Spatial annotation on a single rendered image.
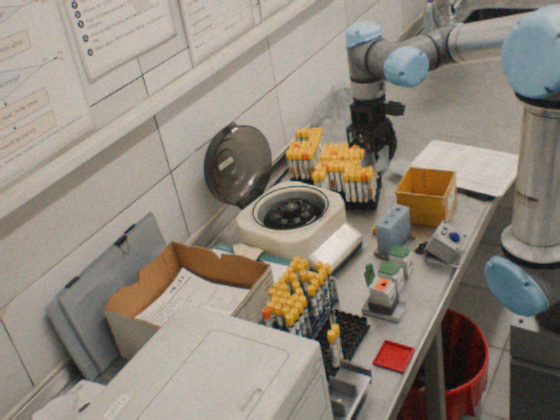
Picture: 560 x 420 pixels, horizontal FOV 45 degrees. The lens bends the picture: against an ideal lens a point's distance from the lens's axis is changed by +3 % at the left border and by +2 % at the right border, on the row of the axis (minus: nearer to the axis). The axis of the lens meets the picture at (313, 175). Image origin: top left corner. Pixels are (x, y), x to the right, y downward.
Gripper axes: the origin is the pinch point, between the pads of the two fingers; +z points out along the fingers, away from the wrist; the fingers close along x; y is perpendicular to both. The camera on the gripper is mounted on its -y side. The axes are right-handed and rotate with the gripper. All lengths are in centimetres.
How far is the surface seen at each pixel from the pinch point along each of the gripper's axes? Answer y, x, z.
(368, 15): -98, -64, 1
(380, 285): 18.4, 9.0, 17.6
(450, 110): -78, -21, 25
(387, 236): 2.0, 1.2, 17.8
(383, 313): 20.2, 10.2, 23.7
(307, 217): 7.6, -18.6, 14.4
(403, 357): 28.2, 19.5, 25.1
